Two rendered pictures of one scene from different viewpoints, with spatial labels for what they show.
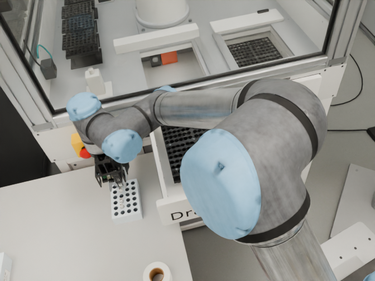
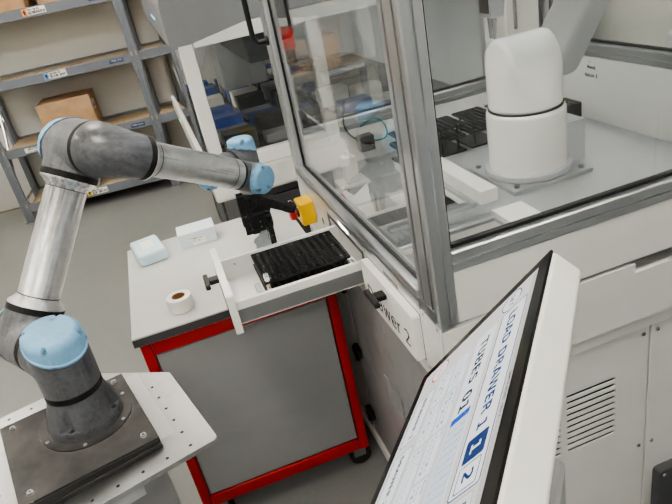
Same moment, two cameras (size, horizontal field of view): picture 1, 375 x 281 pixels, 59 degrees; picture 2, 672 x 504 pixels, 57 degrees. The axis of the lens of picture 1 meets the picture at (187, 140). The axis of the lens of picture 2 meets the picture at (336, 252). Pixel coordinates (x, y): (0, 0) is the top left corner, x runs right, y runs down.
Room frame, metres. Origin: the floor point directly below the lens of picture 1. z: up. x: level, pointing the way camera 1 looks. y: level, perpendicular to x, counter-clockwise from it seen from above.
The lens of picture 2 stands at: (0.59, -1.45, 1.61)
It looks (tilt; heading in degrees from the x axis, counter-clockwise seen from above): 27 degrees down; 84
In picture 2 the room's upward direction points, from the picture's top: 12 degrees counter-clockwise
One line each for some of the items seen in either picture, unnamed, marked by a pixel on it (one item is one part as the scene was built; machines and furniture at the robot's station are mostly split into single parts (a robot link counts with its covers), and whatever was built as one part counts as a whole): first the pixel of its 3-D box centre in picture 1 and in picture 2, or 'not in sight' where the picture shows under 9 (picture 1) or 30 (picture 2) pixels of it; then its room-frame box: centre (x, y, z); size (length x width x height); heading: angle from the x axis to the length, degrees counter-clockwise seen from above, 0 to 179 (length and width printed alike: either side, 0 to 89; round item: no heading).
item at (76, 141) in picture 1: (86, 144); (304, 210); (0.71, 0.32, 0.88); 0.07 x 0.05 x 0.07; 97
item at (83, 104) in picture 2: not in sight; (70, 113); (-0.70, 3.84, 0.72); 0.41 x 0.32 x 0.28; 2
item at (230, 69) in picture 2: not in sight; (287, 51); (0.90, 1.73, 1.13); 1.78 x 1.14 x 0.45; 97
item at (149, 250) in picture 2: not in sight; (148, 250); (0.18, 0.54, 0.78); 0.15 x 0.10 x 0.04; 107
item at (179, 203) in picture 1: (212, 200); (225, 288); (0.45, -0.04, 0.87); 0.29 x 0.02 x 0.11; 97
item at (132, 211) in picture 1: (126, 200); not in sight; (0.54, 0.21, 0.78); 0.12 x 0.08 x 0.04; 5
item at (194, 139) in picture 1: (195, 145); (301, 265); (0.64, -0.02, 0.87); 0.22 x 0.18 x 0.06; 7
